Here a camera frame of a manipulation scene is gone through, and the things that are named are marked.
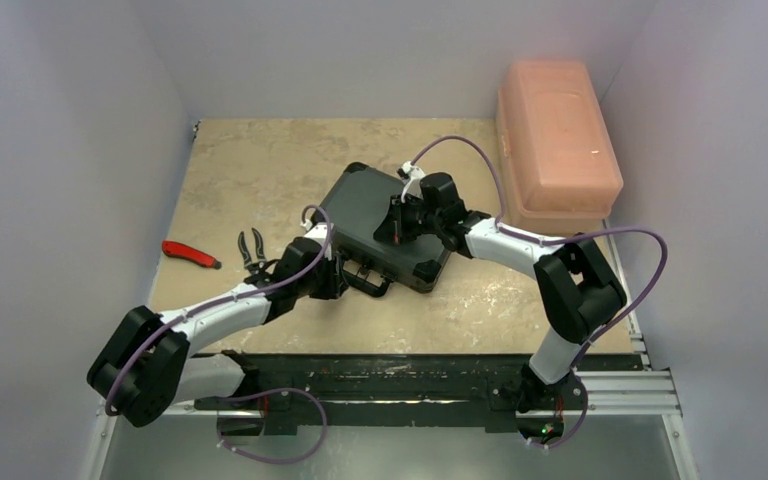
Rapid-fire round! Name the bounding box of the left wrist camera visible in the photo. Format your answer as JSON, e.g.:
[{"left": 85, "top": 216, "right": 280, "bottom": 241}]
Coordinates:
[{"left": 302, "top": 221, "right": 334, "bottom": 249}]

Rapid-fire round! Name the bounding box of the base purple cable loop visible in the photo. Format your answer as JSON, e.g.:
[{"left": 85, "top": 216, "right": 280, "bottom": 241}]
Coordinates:
[{"left": 216, "top": 388, "right": 329, "bottom": 465}]

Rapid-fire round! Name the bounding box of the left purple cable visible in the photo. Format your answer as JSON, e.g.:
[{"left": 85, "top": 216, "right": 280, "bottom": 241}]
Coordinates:
[{"left": 103, "top": 205, "right": 334, "bottom": 417}]

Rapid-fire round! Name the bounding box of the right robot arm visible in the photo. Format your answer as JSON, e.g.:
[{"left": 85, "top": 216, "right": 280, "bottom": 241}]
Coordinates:
[{"left": 373, "top": 173, "right": 627, "bottom": 412}]

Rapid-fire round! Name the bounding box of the pink plastic storage box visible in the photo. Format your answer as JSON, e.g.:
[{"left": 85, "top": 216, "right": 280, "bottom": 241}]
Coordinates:
[{"left": 496, "top": 60, "right": 624, "bottom": 235}]

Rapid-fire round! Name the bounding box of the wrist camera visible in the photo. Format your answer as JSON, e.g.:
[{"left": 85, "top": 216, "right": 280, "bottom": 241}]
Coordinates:
[
  {"left": 397, "top": 161, "right": 426, "bottom": 203},
  {"left": 302, "top": 221, "right": 334, "bottom": 249}
]

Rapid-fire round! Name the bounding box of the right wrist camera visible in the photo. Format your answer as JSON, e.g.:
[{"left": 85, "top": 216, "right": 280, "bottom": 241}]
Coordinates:
[{"left": 397, "top": 161, "right": 426, "bottom": 203}]

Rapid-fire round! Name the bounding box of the black poker set case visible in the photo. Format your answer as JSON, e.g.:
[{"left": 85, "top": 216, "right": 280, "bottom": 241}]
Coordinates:
[{"left": 317, "top": 161, "right": 455, "bottom": 298}]

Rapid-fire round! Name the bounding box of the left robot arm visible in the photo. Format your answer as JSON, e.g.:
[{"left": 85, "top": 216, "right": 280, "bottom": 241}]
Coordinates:
[{"left": 86, "top": 221, "right": 348, "bottom": 427}]

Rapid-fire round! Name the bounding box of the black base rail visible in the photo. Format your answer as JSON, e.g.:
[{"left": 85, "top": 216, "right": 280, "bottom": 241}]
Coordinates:
[{"left": 95, "top": 354, "right": 683, "bottom": 439}]

